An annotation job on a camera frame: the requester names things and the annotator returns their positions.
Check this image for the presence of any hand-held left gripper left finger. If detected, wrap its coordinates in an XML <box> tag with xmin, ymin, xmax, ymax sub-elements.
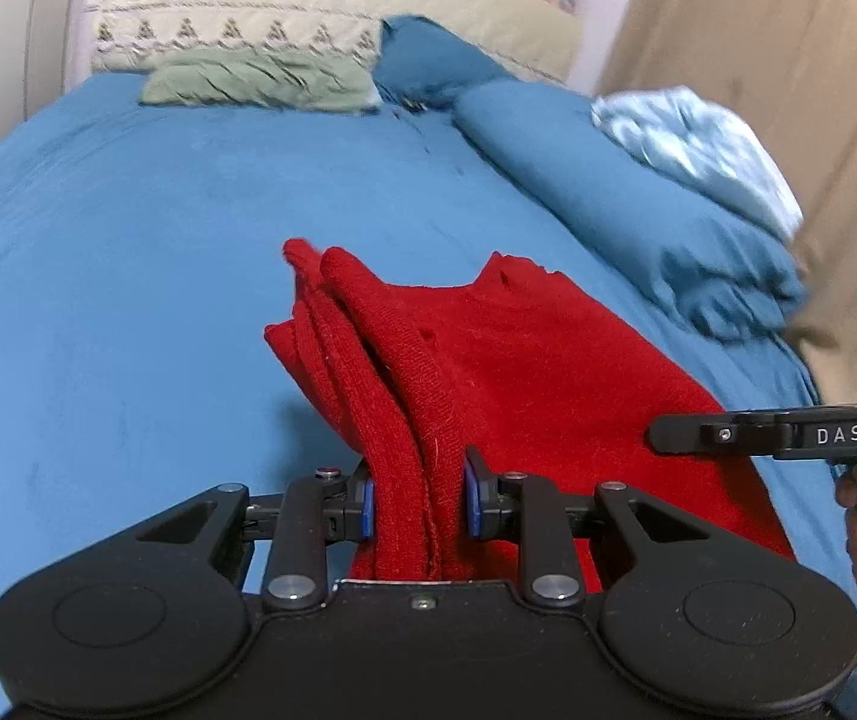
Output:
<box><xmin>124</xmin><ymin>465</ymin><xmax>377</xmax><ymax>612</ymax></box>

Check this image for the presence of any folded blue duvet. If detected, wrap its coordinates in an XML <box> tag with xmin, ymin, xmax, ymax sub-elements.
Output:
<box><xmin>451</xmin><ymin>79</ymin><xmax>812</xmax><ymax>342</ymax></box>

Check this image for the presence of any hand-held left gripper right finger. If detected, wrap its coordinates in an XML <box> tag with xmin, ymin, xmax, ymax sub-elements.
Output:
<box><xmin>463</xmin><ymin>446</ymin><xmax>707</xmax><ymax>610</ymax></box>

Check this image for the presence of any red knit sweater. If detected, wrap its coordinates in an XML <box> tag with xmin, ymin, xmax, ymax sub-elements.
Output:
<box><xmin>263</xmin><ymin>238</ymin><xmax>797</xmax><ymax>584</ymax></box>

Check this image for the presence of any green pillow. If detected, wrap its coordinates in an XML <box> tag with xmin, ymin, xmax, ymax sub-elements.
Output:
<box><xmin>139</xmin><ymin>49</ymin><xmax>383</xmax><ymax>115</ymax></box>

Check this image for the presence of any teal pillow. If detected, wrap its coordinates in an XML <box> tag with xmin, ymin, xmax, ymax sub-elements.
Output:
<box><xmin>372</xmin><ymin>15</ymin><xmax>520</xmax><ymax>110</ymax></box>

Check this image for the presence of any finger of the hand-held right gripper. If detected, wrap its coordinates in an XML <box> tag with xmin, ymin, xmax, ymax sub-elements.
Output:
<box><xmin>646</xmin><ymin>411</ymin><xmax>796</xmax><ymax>458</ymax></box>

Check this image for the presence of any blue bed sheet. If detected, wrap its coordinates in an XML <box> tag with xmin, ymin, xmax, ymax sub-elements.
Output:
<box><xmin>0</xmin><ymin>73</ymin><xmax>857</xmax><ymax>616</ymax></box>

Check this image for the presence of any beige curtain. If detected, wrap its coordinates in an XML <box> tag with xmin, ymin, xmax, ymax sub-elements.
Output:
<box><xmin>597</xmin><ymin>0</ymin><xmax>857</xmax><ymax>410</ymax></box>

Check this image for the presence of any light blue blanket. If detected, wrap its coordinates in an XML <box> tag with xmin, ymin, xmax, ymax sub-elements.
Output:
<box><xmin>589</xmin><ymin>88</ymin><xmax>805</xmax><ymax>241</ymax></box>

